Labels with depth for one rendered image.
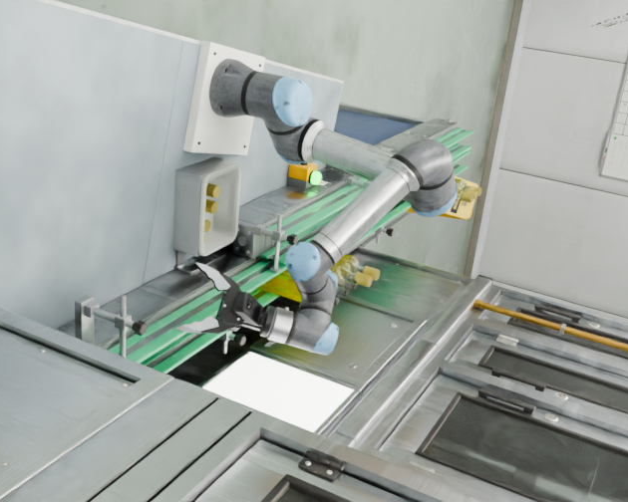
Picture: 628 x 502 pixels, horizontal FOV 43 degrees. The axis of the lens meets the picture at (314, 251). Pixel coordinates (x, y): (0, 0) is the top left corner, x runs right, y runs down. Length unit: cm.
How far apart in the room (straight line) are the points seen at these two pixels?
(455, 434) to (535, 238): 638
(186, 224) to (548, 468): 107
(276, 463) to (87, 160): 87
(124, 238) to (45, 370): 62
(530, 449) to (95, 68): 133
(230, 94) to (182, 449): 109
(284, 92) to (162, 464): 109
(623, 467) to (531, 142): 622
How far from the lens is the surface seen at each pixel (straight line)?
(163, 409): 128
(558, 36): 792
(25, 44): 163
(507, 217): 832
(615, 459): 210
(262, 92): 201
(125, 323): 168
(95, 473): 117
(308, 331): 176
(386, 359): 217
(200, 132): 207
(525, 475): 195
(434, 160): 182
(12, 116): 163
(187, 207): 206
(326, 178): 269
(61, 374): 140
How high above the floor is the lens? 192
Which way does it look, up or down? 24 degrees down
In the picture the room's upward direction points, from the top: 106 degrees clockwise
